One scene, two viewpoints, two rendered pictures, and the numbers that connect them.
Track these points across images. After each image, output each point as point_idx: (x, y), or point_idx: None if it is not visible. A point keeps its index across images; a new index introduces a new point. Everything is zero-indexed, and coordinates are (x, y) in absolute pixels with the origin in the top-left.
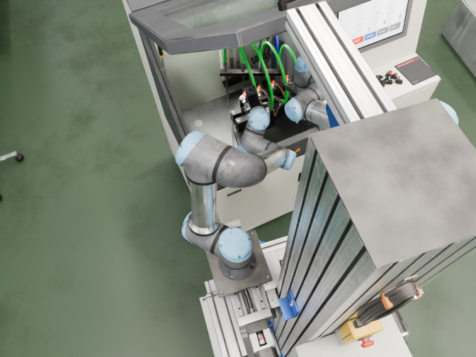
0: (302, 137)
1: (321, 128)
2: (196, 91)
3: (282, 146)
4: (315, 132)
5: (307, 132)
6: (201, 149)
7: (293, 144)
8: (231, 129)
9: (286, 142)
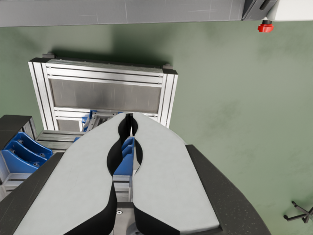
0: (191, 14)
1: (252, 14)
2: None
3: (123, 18)
4: (231, 14)
5: (210, 4)
6: None
7: (157, 23)
8: None
9: (140, 9)
